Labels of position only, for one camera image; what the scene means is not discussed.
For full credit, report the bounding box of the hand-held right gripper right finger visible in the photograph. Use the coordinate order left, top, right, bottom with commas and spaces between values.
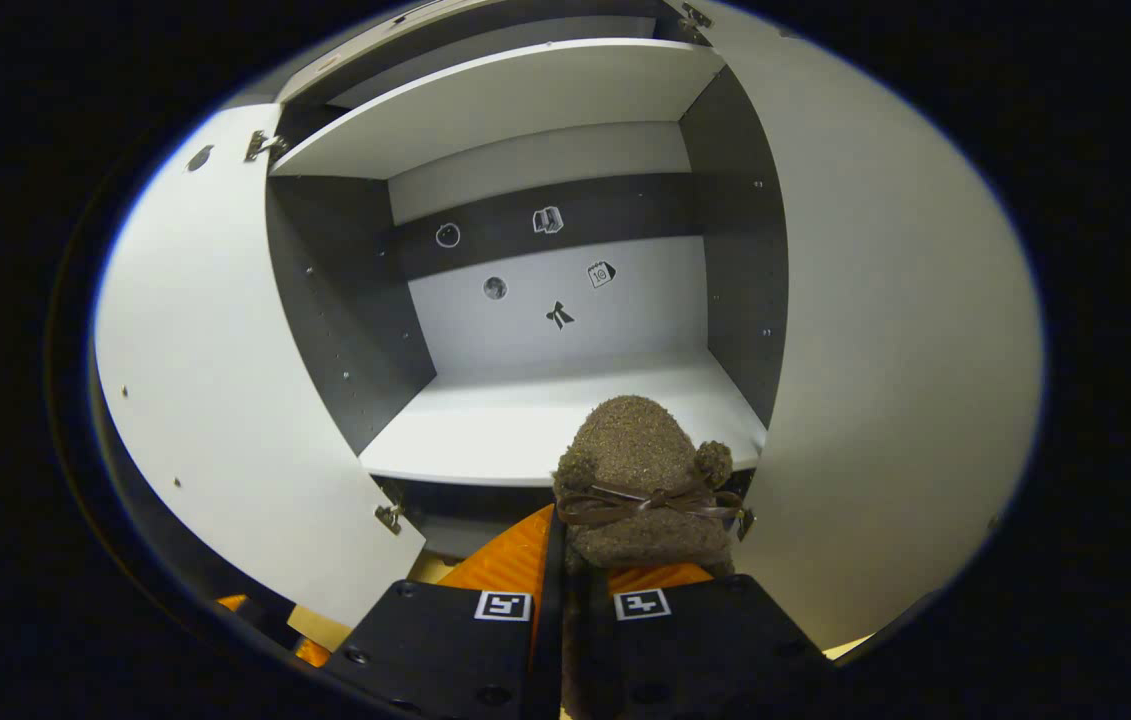
565, 560, 836, 720

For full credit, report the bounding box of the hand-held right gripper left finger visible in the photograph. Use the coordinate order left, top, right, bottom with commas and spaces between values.
325, 505, 566, 720

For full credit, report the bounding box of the white cabinet door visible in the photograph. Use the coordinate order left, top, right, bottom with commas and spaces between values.
665, 0, 1046, 651
90, 103, 428, 631

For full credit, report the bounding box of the brown fuzzy shoe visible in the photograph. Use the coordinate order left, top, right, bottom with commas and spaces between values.
553, 395, 751, 581

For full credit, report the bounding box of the white shoe cabinet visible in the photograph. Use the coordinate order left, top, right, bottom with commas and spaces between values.
265, 0, 791, 561

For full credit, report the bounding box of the white cabinet drawer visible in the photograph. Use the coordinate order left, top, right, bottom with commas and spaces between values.
275, 0, 526, 104

